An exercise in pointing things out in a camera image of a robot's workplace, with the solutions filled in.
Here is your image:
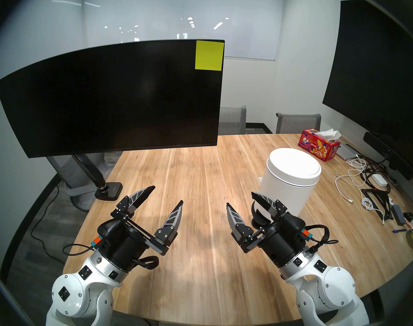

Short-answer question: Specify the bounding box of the white charging cable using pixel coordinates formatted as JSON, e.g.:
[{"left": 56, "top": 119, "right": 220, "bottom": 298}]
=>
[
  {"left": 335, "top": 158, "right": 367, "bottom": 204},
  {"left": 361, "top": 197, "right": 385, "bottom": 224}
]

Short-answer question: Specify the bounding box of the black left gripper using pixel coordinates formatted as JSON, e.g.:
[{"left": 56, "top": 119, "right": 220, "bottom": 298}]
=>
[{"left": 99, "top": 185, "right": 184, "bottom": 273}]

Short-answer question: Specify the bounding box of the white pedal trash can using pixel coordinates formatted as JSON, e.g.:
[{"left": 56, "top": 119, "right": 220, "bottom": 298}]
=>
[{"left": 251, "top": 148, "right": 322, "bottom": 229}]

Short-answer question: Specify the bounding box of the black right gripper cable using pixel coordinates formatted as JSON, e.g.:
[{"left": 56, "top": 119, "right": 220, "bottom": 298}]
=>
[{"left": 303, "top": 224, "right": 339, "bottom": 256}]

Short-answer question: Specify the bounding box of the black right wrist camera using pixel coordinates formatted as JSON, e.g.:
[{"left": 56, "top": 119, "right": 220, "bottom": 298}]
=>
[{"left": 284, "top": 214, "right": 307, "bottom": 236}]

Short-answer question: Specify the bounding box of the black cable bundle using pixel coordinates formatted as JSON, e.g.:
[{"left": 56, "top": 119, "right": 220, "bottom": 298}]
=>
[{"left": 359, "top": 159, "right": 392, "bottom": 193}]

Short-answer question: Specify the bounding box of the black floor cable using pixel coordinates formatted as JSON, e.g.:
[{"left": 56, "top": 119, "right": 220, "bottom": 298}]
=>
[{"left": 31, "top": 184, "right": 66, "bottom": 265}]

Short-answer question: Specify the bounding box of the grey rectangular adapter hub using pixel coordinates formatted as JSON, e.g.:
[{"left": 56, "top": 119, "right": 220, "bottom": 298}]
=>
[{"left": 391, "top": 204, "right": 406, "bottom": 226}]

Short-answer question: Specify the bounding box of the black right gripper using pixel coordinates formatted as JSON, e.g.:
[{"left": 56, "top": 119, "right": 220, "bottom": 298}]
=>
[{"left": 226, "top": 192, "right": 311, "bottom": 269}]

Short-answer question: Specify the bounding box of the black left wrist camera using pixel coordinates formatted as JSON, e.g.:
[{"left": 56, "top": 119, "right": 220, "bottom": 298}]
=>
[{"left": 97, "top": 219, "right": 124, "bottom": 242}]

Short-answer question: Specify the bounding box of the black triangular laptop stand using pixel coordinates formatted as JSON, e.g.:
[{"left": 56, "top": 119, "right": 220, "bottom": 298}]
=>
[{"left": 361, "top": 188, "right": 393, "bottom": 220}]

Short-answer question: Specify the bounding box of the yellow sticky note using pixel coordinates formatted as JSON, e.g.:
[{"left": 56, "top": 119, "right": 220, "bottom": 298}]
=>
[{"left": 195, "top": 40, "right": 225, "bottom": 71}]

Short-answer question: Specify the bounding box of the red patterned tissue box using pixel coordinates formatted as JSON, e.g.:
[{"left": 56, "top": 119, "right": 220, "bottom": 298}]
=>
[{"left": 298, "top": 128, "right": 342, "bottom": 162}]

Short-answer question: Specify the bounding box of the large black wall television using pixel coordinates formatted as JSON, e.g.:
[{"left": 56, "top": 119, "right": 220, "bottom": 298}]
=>
[{"left": 323, "top": 0, "right": 413, "bottom": 180}]

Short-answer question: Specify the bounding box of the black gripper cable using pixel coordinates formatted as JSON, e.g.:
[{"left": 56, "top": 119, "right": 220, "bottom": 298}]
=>
[
  {"left": 63, "top": 237, "right": 159, "bottom": 270},
  {"left": 303, "top": 224, "right": 339, "bottom": 256}
]

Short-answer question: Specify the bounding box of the silver laptop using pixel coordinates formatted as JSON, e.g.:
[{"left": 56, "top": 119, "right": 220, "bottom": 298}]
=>
[{"left": 334, "top": 139, "right": 358, "bottom": 160}]

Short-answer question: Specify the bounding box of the black curved desktop monitor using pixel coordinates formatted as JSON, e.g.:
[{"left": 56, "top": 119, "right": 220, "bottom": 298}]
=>
[{"left": 0, "top": 39, "right": 225, "bottom": 159}]

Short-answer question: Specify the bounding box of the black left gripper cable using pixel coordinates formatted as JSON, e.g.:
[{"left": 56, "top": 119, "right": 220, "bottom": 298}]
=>
[{"left": 63, "top": 237, "right": 159, "bottom": 270}]

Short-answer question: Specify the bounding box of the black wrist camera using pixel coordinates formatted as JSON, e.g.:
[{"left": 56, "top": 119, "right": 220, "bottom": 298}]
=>
[
  {"left": 97, "top": 219, "right": 124, "bottom": 242},
  {"left": 284, "top": 214, "right": 307, "bottom": 236}
]

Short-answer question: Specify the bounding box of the plain wall whiteboard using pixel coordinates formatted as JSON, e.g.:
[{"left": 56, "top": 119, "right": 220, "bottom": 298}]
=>
[{"left": 82, "top": 0, "right": 285, "bottom": 61}]

